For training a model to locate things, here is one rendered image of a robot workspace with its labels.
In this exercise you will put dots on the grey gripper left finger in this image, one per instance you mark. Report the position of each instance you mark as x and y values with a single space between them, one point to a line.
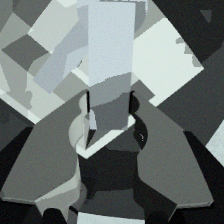
39 168

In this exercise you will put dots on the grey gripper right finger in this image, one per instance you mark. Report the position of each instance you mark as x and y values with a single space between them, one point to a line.
174 172

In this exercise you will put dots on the white rectangular sink basin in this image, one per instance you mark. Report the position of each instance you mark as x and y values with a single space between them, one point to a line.
30 30

